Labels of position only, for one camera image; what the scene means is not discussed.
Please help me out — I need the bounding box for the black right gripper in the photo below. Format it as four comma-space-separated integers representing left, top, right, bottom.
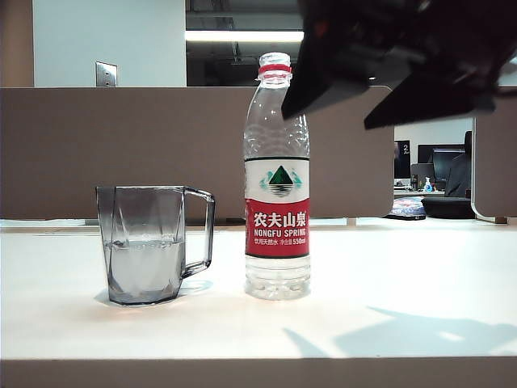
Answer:
280, 0, 517, 131

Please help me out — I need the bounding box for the Nongfu Spring water bottle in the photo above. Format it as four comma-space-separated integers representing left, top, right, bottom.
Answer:
243, 52, 313, 302

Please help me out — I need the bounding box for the transparent grey plastic mug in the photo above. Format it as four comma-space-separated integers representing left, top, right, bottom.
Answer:
95, 184, 216, 307

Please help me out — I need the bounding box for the black sign with numeral two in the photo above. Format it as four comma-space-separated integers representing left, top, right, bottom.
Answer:
393, 140, 411, 179

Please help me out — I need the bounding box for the black computer monitor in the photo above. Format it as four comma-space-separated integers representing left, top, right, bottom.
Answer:
417, 144, 465, 191

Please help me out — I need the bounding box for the seated person in dark clothes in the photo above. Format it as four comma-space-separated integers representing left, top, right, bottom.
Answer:
443, 130, 473, 198

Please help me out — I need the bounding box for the patterned blue red cloth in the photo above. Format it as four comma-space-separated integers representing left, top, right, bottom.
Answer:
385, 197, 426, 221

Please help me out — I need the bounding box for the black round cushion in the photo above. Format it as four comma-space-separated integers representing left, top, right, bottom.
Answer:
419, 196, 476, 220

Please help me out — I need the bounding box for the brown partition with white edge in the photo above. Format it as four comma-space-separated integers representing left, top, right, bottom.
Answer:
470, 86, 517, 224

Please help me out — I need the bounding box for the long ceiling light strip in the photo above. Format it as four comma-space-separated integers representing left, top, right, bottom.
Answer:
184, 29, 305, 43

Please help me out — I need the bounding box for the metal wall switch plate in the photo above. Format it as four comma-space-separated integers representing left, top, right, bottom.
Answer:
95, 61, 119, 87

